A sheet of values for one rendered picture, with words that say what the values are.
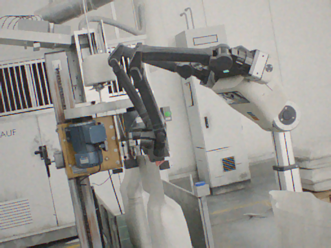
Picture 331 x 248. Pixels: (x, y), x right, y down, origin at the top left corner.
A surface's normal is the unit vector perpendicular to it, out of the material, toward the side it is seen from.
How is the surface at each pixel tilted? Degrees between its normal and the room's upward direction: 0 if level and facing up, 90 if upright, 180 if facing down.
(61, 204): 89
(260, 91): 90
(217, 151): 90
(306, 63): 90
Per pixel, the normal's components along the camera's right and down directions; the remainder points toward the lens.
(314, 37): 0.25, 0.02
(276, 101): 0.62, 0.37
